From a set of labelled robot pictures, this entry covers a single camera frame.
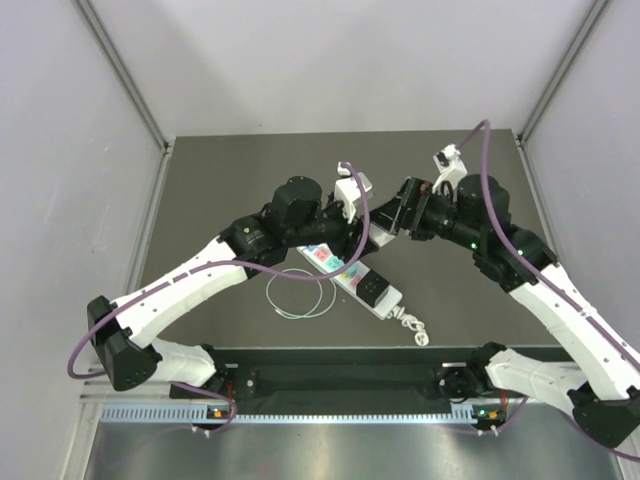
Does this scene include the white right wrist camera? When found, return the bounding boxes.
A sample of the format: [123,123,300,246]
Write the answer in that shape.
[432,144,468,193]

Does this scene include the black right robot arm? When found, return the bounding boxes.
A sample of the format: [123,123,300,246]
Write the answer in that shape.
[370,174,639,449]

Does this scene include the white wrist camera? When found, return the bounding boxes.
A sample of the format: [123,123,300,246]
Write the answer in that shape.
[333,162,374,223]
[432,144,468,193]

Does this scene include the grey slotted cable duct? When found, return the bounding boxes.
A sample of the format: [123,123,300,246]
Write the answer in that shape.
[99,399,506,425]

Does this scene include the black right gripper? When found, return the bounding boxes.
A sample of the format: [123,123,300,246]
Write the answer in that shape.
[367,176,482,251]

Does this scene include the white multicolour power strip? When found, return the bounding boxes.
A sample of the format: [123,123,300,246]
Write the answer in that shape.
[297,244,403,320]

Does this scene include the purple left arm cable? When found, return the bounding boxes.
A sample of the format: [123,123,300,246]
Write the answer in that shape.
[65,160,372,431]

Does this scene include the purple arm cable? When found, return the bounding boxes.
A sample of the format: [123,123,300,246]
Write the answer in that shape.
[65,160,372,431]
[457,119,640,461]

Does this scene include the white coiled power cord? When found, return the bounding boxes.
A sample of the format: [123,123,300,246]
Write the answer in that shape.
[387,307,432,347]

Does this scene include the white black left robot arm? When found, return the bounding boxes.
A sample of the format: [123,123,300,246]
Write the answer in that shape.
[87,173,372,397]

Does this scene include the black power plug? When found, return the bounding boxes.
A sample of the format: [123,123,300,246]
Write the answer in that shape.
[356,270,390,308]

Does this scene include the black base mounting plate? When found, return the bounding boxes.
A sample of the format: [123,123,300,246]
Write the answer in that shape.
[202,347,501,402]

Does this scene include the white cube charger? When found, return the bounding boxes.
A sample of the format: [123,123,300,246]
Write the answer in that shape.
[368,223,395,249]

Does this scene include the thin teal white cable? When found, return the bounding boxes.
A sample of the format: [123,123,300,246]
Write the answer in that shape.
[265,268,339,320]

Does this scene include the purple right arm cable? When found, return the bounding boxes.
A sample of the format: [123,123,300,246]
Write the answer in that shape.
[457,119,640,461]

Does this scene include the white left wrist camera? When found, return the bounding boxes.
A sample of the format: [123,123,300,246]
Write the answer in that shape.
[333,162,374,223]

